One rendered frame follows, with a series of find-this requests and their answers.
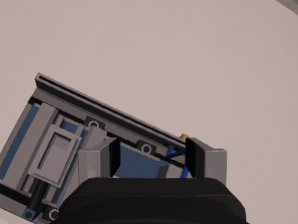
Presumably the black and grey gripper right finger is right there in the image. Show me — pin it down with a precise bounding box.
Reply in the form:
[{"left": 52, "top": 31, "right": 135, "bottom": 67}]
[{"left": 185, "top": 138, "right": 227, "bottom": 186}]

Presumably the grey rectangular block with pocket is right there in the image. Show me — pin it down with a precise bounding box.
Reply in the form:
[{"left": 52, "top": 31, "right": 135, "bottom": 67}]
[{"left": 27, "top": 124, "right": 82, "bottom": 188}]

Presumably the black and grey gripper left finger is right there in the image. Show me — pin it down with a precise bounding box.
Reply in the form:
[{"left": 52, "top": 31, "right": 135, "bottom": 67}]
[{"left": 78, "top": 138, "right": 121, "bottom": 186}]

